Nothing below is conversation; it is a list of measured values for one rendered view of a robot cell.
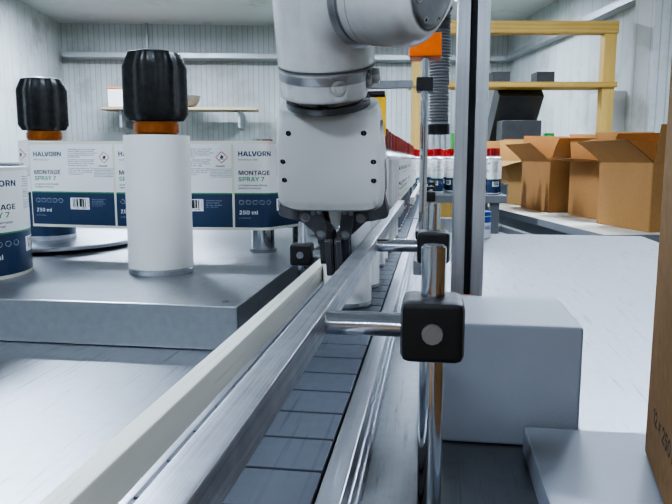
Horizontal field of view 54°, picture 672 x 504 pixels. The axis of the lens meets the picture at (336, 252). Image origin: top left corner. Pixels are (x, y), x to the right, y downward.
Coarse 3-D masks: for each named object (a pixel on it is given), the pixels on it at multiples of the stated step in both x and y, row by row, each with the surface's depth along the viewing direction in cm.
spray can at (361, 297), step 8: (336, 216) 68; (336, 224) 68; (368, 224) 69; (360, 232) 68; (368, 232) 69; (352, 240) 68; (360, 240) 68; (352, 248) 68; (368, 272) 70; (360, 280) 69; (368, 280) 70; (360, 288) 69; (368, 288) 70; (352, 296) 69; (360, 296) 69; (368, 296) 70; (352, 304) 69; (360, 304) 69; (368, 304) 70
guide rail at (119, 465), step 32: (288, 288) 62; (256, 320) 50; (224, 352) 42; (256, 352) 48; (192, 384) 36; (224, 384) 41; (160, 416) 31; (192, 416) 35; (128, 448) 28; (160, 448) 31; (64, 480) 25; (96, 480) 25; (128, 480) 28
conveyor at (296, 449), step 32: (320, 288) 80; (384, 288) 80; (320, 352) 54; (352, 352) 54; (320, 384) 46; (352, 384) 46; (288, 416) 40; (320, 416) 40; (288, 448) 36; (320, 448) 36; (256, 480) 32; (288, 480) 32; (320, 480) 33
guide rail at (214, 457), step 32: (384, 224) 75; (352, 256) 50; (352, 288) 43; (320, 320) 31; (288, 352) 25; (256, 384) 22; (288, 384) 24; (224, 416) 19; (256, 416) 20; (192, 448) 17; (224, 448) 17; (256, 448) 20; (160, 480) 15; (192, 480) 15; (224, 480) 17
